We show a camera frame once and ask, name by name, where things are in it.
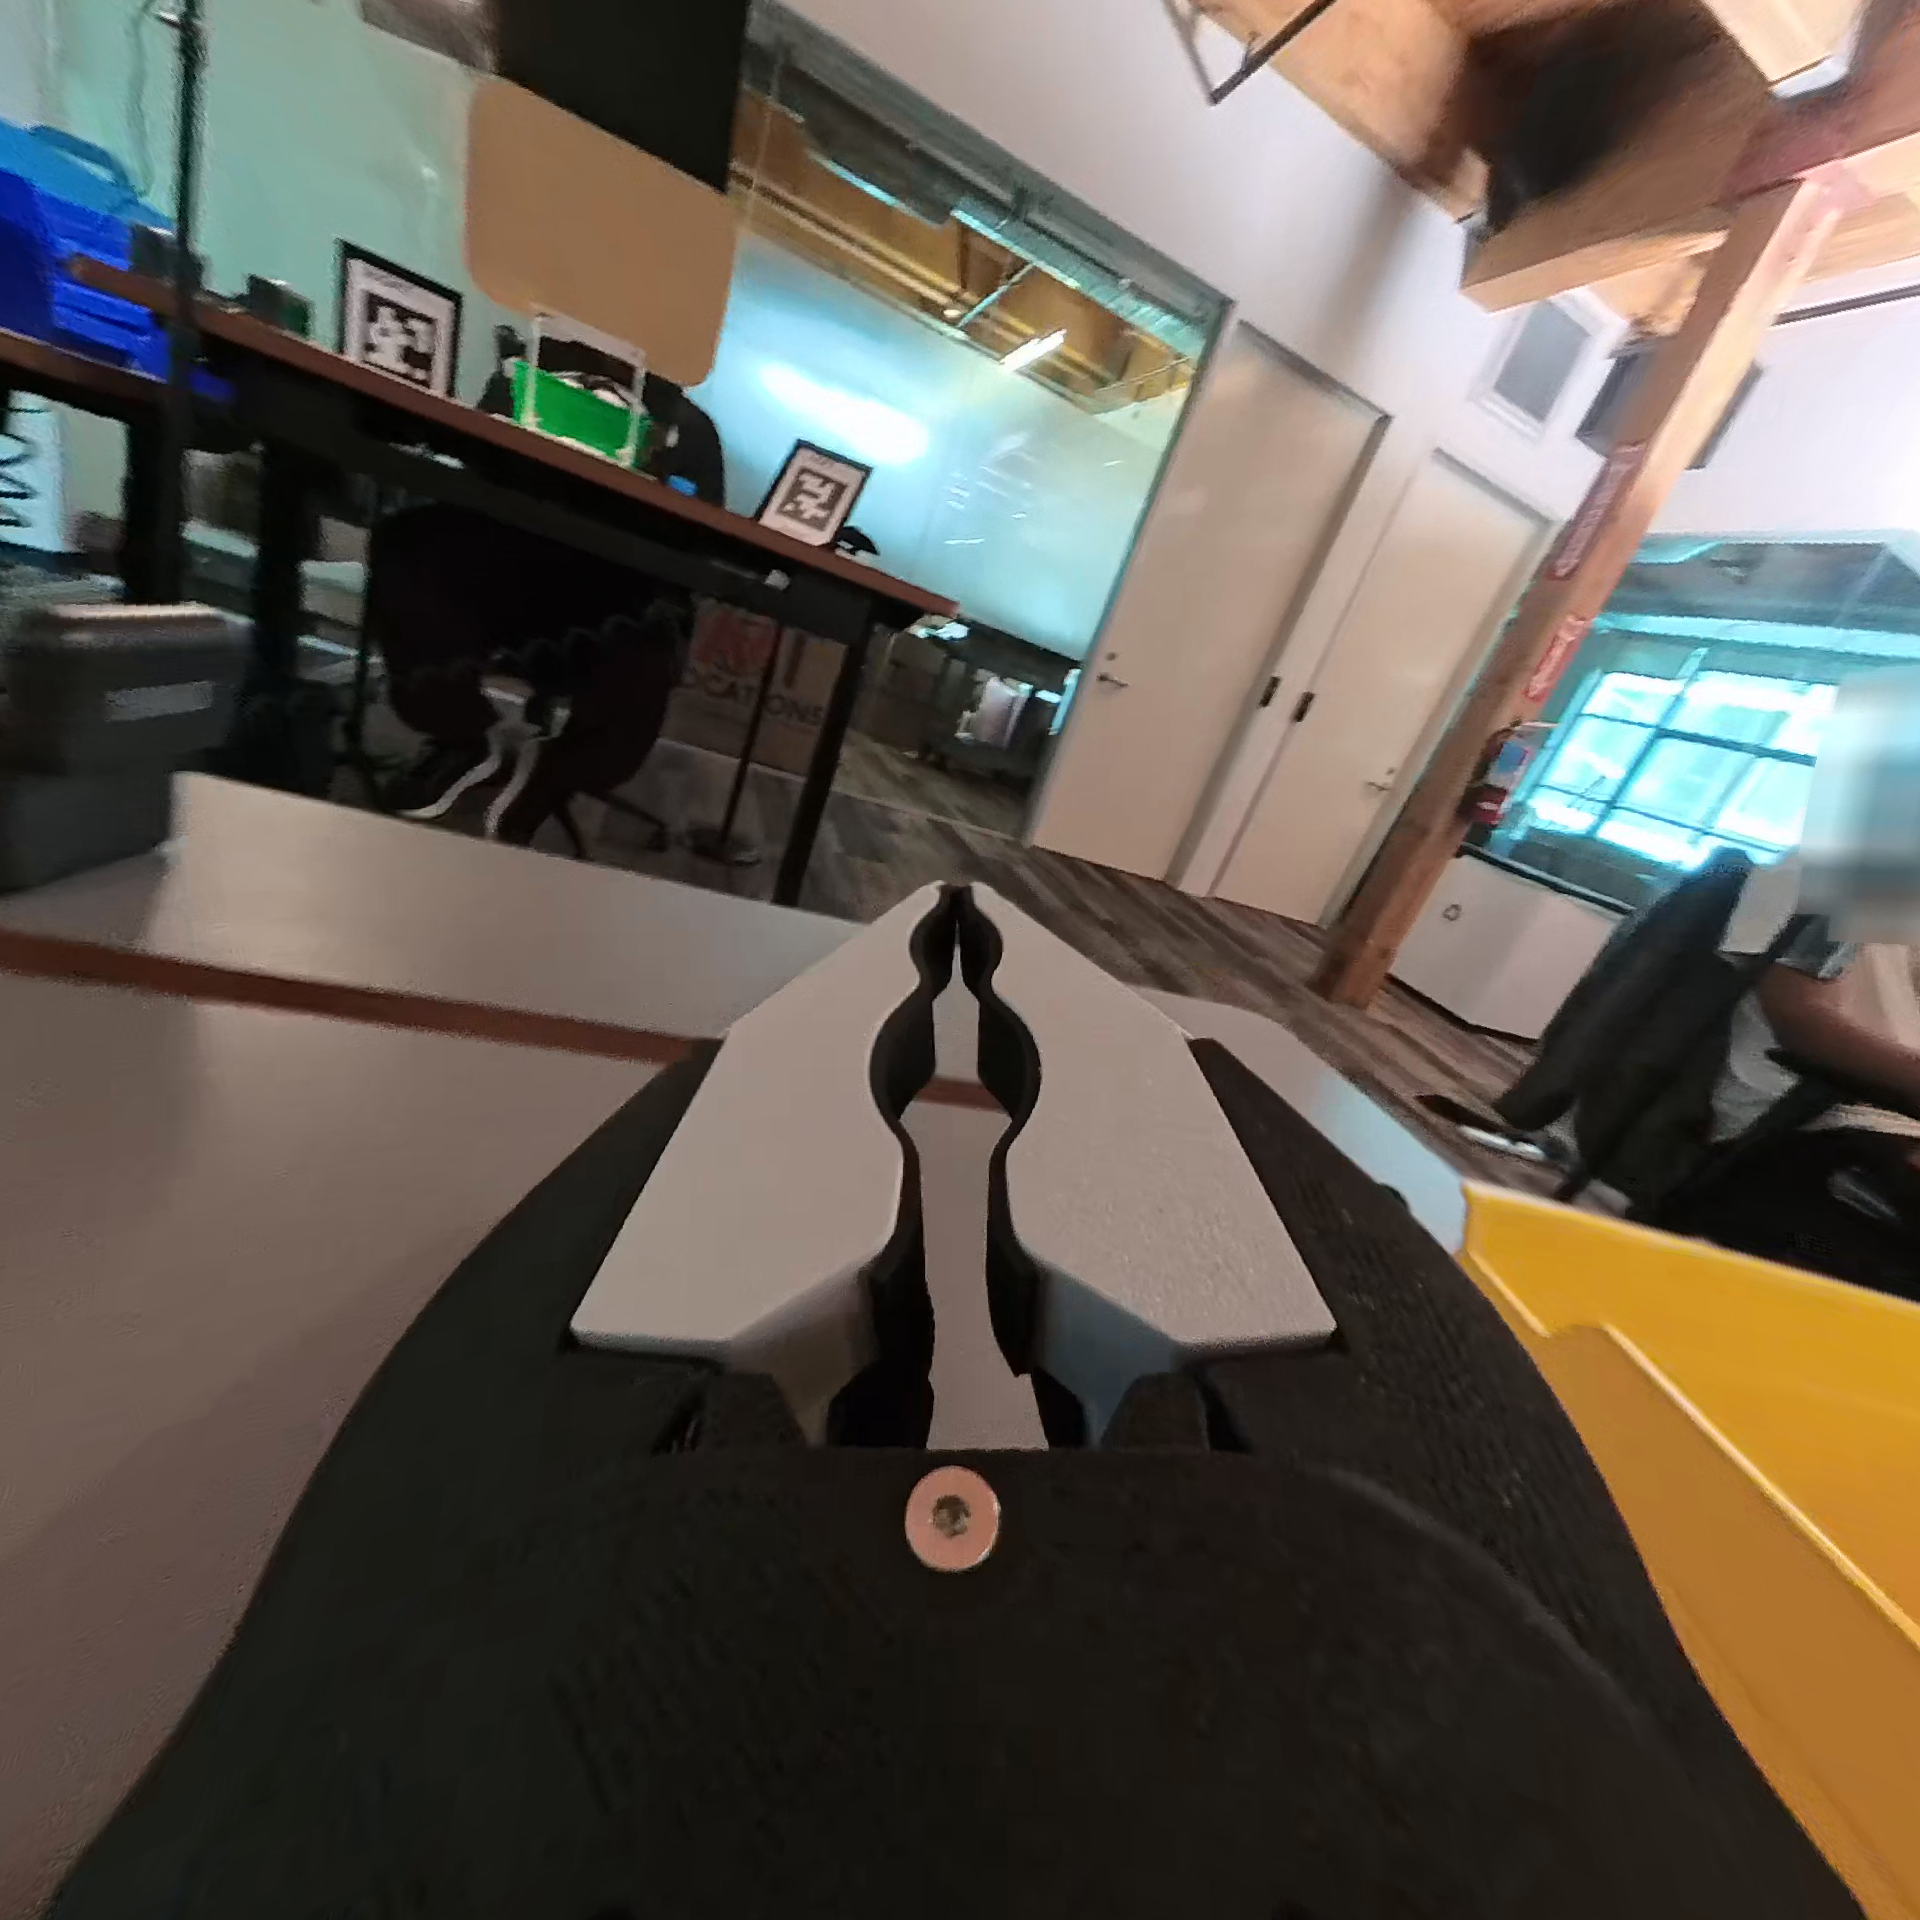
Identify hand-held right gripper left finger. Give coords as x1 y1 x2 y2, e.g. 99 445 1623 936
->
571 882 962 1448

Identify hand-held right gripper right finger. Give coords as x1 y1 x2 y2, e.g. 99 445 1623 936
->
959 882 1336 1448

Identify yellow plastic bin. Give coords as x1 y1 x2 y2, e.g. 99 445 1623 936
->
1460 1178 1920 1920

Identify white low cabinet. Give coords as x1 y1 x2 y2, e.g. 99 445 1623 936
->
1385 843 1633 1041

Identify cardboard box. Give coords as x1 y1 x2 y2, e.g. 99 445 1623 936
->
658 596 847 784

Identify black chair with jacket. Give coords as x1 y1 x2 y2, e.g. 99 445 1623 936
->
1494 843 1920 1255

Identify white door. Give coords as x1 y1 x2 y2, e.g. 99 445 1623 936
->
1032 321 1391 890
1207 450 1557 927

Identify black office chair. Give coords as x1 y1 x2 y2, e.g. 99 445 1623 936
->
365 500 693 859

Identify gridded window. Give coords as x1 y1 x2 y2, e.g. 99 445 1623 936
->
1526 667 1843 869

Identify dark-framed wooden desk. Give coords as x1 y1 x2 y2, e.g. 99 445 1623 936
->
0 255 962 907

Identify black-framed fiducial marker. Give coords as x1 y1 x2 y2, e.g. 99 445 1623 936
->
754 436 874 550
335 240 464 401

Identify green plastic bin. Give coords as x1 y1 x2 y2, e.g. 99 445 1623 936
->
501 358 658 469

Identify dark hard case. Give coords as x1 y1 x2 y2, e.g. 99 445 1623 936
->
0 600 252 898

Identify plain brown rounded board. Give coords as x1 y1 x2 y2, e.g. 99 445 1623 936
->
464 74 746 393

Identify black monitor panel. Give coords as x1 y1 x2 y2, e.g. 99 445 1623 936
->
497 0 754 191

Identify blue storage bins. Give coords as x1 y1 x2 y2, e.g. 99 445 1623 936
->
0 121 201 408

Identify black tripod pole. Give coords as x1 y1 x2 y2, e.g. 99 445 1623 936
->
152 0 212 604

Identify wooden support post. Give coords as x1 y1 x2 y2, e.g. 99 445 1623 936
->
1316 177 1850 1010

